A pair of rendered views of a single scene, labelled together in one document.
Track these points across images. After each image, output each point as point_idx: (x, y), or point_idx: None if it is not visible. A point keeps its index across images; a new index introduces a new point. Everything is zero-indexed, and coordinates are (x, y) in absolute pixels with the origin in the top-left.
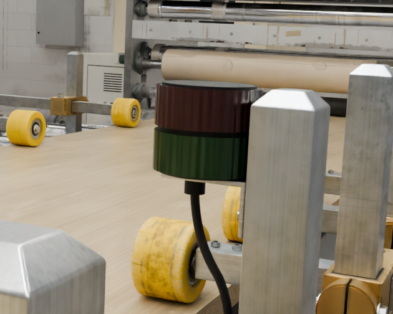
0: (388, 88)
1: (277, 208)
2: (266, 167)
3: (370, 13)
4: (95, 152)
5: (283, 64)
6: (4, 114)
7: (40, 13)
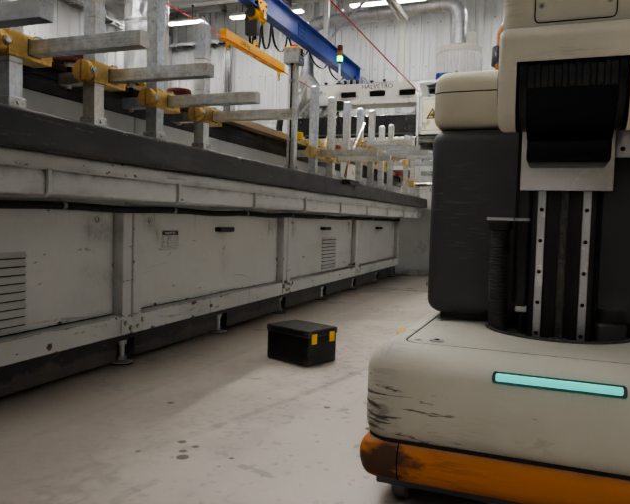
0: (362, 110)
1: (346, 112)
2: (345, 108)
3: (385, 137)
4: None
5: None
6: None
7: None
